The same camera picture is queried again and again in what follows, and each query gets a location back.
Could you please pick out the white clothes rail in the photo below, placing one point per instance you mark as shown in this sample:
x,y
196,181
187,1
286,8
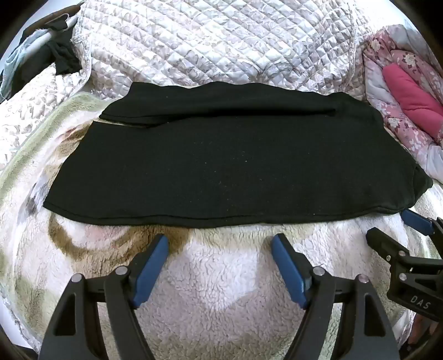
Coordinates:
x,y
61,27

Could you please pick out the person's right hand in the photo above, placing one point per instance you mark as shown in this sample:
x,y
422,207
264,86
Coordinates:
x,y
421,330

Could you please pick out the pink floral comforter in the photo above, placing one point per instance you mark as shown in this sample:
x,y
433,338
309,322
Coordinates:
x,y
391,116

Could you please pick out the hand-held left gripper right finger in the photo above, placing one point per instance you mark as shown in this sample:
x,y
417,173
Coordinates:
x,y
288,268

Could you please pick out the pile of dark clothes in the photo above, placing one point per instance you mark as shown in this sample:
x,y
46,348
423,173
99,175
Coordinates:
x,y
63,57

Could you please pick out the pink pillow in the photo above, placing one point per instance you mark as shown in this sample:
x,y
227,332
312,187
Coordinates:
x,y
412,97

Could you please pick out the black pants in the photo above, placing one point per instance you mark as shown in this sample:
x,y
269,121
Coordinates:
x,y
225,166

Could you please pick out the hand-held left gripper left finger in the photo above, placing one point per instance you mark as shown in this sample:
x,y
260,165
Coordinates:
x,y
151,268

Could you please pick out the cream floral fleece blanket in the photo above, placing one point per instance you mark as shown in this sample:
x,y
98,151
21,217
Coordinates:
x,y
221,297

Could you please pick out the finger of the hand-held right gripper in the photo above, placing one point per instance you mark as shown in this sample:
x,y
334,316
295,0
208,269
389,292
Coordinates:
x,y
382,240
417,221

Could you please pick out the light blue cloth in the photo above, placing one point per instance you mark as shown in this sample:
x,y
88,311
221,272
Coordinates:
x,y
16,57

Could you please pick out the white quilted floral bedspread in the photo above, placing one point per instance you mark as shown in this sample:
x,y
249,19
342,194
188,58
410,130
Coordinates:
x,y
207,41

